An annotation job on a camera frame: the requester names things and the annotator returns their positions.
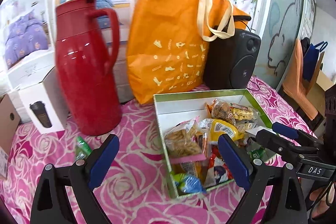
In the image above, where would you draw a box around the small green candy packet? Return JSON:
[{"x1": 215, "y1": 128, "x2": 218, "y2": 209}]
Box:
[{"x1": 75, "y1": 136, "x2": 92, "y2": 161}]

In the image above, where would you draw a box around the clear brown snack packet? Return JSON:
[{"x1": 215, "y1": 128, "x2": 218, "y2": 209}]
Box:
[{"x1": 206, "y1": 99, "x2": 236, "y2": 126}]

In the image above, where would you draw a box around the red thermos jug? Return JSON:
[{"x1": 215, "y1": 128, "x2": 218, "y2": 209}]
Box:
[{"x1": 55, "y1": 0, "x2": 122, "y2": 136}]

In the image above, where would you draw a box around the bedding picture package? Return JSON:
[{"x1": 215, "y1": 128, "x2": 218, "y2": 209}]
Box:
[{"x1": 1, "y1": 0, "x2": 54, "y2": 93}]

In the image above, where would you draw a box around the brown cardboard box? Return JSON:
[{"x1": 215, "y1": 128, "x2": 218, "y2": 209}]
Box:
[{"x1": 0, "y1": 94, "x2": 21, "y2": 180}]

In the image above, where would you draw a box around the red twist snack packet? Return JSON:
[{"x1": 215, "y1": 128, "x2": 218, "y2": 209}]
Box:
[{"x1": 203, "y1": 145, "x2": 233, "y2": 188}]

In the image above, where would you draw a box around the person's right hand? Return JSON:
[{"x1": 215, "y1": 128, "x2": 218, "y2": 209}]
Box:
[{"x1": 309, "y1": 186, "x2": 335, "y2": 218}]

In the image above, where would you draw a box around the pink floral tablecloth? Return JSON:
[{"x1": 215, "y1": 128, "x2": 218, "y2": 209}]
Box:
[{"x1": 0, "y1": 76, "x2": 316, "y2": 224}]

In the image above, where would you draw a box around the orange hanging cloth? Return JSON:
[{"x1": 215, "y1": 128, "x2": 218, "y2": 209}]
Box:
[{"x1": 282, "y1": 38, "x2": 318, "y2": 121}]

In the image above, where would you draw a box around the yellow snack packet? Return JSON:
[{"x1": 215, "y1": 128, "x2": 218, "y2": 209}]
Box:
[{"x1": 198, "y1": 118, "x2": 244, "y2": 144}]

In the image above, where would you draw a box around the white cup product box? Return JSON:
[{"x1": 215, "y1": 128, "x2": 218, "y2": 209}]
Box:
[{"x1": 18, "y1": 68, "x2": 69, "y2": 134}]

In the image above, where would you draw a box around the blue green snack packet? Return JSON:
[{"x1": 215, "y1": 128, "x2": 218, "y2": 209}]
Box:
[{"x1": 173, "y1": 173, "x2": 205, "y2": 194}]

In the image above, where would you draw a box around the green white open box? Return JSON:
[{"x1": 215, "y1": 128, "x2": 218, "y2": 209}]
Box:
[{"x1": 154, "y1": 89, "x2": 272, "y2": 198}]

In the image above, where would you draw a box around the black speaker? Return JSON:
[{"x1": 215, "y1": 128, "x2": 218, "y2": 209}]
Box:
[{"x1": 203, "y1": 29, "x2": 261, "y2": 90}]

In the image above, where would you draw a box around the blue paper bag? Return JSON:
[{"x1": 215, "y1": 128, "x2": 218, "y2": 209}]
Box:
[{"x1": 302, "y1": 42, "x2": 328, "y2": 82}]

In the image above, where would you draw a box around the pink edged noodle snack packet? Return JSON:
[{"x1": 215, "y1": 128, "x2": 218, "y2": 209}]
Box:
[{"x1": 163, "y1": 117, "x2": 208, "y2": 164}]

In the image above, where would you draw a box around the beige cracker packet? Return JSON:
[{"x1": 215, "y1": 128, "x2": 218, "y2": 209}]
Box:
[{"x1": 230, "y1": 103, "x2": 259, "y2": 121}]

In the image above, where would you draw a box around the orange tote bag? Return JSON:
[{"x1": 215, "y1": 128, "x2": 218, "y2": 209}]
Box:
[{"x1": 126, "y1": 0, "x2": 250, "y2": 105}]

